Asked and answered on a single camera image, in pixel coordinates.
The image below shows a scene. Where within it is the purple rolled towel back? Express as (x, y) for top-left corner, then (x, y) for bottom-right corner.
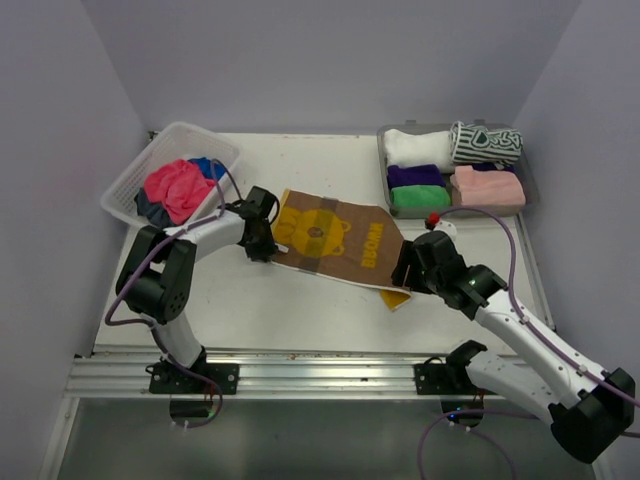
(472, 162), (515, 173)

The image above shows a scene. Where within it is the purple rolled towel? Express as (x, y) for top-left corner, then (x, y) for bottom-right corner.
(387, 165), (446, 189)
(472, 162), (515, 173)

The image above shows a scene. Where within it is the blue towel in basket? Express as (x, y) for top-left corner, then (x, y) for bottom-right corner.
(188, 157), (226, 180)

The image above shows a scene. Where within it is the white perforated plastic basket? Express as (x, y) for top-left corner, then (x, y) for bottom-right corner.
(100, 122), (244, 229)

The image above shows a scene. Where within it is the dark grey towel in basket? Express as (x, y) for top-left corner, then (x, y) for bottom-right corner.
(134, 189), (175, 229)

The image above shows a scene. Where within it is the yellow brown towel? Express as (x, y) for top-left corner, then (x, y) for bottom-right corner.
(272, 189), (411, 311)

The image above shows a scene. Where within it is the purple rolled towel front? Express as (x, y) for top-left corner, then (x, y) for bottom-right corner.
(387, 165), (446, 189)

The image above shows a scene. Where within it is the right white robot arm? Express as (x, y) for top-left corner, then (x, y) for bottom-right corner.
(392, 230), (639, 464)

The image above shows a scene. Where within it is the green rolled towel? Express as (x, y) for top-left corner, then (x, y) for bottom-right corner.
(390, 185), (451, 208)

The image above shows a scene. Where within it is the white rolled towel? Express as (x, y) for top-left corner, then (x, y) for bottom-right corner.
(383, 129), (454, 172)

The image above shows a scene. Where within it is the pink rolled towel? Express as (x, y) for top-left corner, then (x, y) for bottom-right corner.
(450, 165), (526, 207)

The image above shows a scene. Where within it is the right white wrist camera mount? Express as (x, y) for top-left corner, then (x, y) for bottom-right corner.
(424, 213), (457, 241)

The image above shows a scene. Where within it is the green white striped towel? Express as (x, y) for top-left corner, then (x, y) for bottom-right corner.
(449, 121), (523, 168)

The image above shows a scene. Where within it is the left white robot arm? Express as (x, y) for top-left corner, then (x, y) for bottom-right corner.
(105, 186), (280, 396)

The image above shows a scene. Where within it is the grey plastic tray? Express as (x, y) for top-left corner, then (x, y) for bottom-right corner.
(375, 119), (541, 221)

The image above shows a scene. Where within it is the pink towel in basket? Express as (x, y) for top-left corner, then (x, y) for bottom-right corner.
(142, 159), (217, 226)

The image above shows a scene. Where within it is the aluminium mounting rail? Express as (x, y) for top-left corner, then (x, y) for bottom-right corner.
(63, 347), (432, 400)

